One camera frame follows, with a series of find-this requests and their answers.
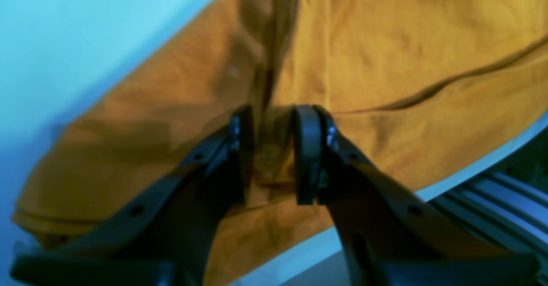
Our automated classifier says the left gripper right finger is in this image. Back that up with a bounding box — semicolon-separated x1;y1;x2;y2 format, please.
293;105;540;286

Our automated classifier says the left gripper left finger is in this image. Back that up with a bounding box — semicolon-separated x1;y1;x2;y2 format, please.
11;106;254;286

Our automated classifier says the orange t-shirt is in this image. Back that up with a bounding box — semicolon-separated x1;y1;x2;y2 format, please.
12;0;547;286

